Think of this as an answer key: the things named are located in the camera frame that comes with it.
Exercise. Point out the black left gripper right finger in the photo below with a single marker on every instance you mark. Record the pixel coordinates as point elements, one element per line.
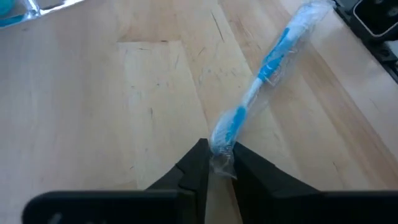
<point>264,193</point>

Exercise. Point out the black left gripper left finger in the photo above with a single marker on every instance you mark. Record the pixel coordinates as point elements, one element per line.
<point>192,186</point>

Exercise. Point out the blue white toothbrush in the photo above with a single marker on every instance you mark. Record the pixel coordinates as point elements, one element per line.
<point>273,60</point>

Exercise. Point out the clear acrylic organizer box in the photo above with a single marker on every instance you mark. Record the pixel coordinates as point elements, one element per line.
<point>32,9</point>

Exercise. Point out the blue mouthwash bottle white cap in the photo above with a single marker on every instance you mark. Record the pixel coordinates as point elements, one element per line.
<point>4,4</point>

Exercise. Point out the black aluminium table frame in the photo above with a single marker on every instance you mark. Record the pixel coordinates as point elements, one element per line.
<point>384,54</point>

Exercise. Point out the black table-level camera box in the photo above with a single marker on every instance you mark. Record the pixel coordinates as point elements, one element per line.
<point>376,15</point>

